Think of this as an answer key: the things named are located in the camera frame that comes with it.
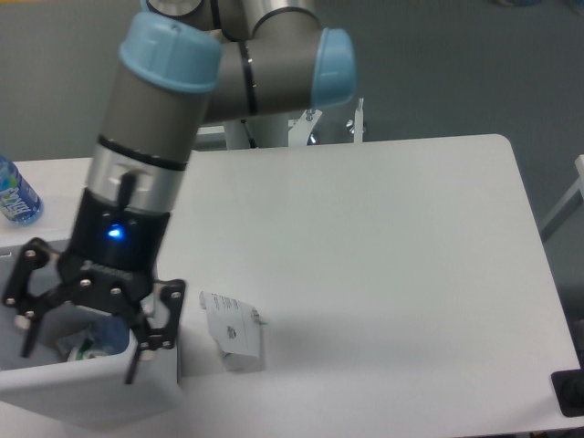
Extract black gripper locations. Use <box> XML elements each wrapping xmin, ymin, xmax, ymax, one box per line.
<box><xmin>2</xmin><ymin>189</ymin><xmax>186</xmax><ymax>384</ymax></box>

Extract clear crushed plastic bottle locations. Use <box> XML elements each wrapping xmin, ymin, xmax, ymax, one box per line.
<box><xmin>89</xmin><ymin>316</ymin><xmax>130</xmax><ymax>355</ymax></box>

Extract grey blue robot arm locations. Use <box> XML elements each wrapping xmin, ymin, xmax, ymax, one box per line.
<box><xmin>2</xmin><ymin>1</ymin><xmax>357</xmax><ymax>383</ymax></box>

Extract white plastic trash can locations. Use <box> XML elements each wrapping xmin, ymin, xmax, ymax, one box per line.
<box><xmin>0</xmin><ymin>224</ymin><xmax>183</xmax><ymax>431</ymax></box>

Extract white paper carton trash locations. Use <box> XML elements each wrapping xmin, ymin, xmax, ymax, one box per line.
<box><xmin>199</xmin><ymin>291</ymin><xmax>268</xmax><ymax>374</ymax></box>

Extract crumpled wrappers in bin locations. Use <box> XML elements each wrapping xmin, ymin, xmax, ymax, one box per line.
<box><xmin>56</xmin><ymin>328</ymin><xmax>118</xmax><ymax>361</ymax></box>

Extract blue labelled water bottle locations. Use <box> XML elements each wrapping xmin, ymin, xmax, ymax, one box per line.
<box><xmin>1</xmin><ymin>156</ymin><xmax>44</xmax><ymax>226</ymax></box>

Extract black device at table edge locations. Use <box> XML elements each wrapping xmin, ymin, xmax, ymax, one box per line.
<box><xmin>551</xmin><ymin>369</ymin><xmax>583</xmax><ymax>418</ymax></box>

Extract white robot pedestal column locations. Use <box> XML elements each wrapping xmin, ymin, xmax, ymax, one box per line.
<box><xmin>223</xmin><ymin>113</ymin><xmax>289</xmax><ymax>150</ymax></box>

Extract white metal base frame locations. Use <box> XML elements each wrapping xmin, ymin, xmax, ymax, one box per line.
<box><xmin>193</xmin><ymin>97</ymin><xmax>369</xmax><ymax>151</ymax></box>

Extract white frame at right edge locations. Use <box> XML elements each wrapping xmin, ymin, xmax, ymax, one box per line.
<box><xmin>539</xmin><ymin>154</ymin><xmax>583</xmax><ymax>242</ymax></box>

